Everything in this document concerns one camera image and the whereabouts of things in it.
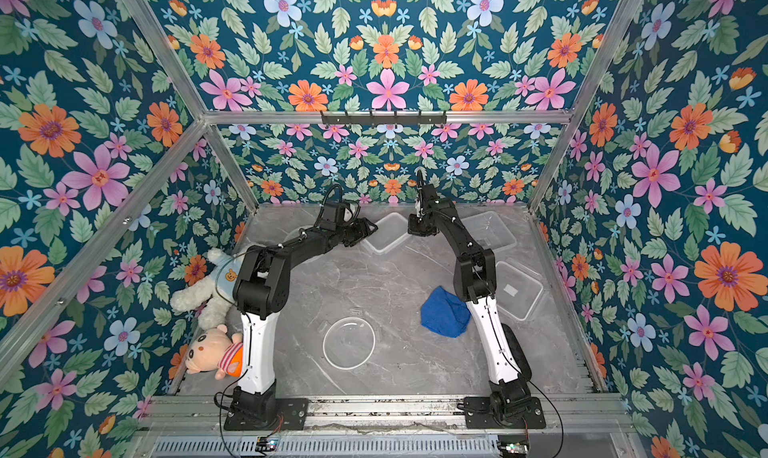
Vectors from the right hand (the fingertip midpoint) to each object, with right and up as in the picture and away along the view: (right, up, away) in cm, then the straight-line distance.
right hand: (421, 225), depth 109 cm
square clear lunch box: (+26, -2, +3) cm, 26 cm away
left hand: (-16, 0, -6) cm, 18 cm away
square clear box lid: (+30, -22, -13) cm, 40 cm away
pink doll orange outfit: (-56, -34, -32) cm, 73 cm away
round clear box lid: (-22, -35, -23) cm, 47 cm away
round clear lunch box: (-45, -3, -5) cm, 45 cm away
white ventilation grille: (-25, -56, -36) cm, 71 cm away
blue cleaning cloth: (+6, -27, -19) cm, 34 cm away
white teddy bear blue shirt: (-64, -21, -20) cm, 70 cm away
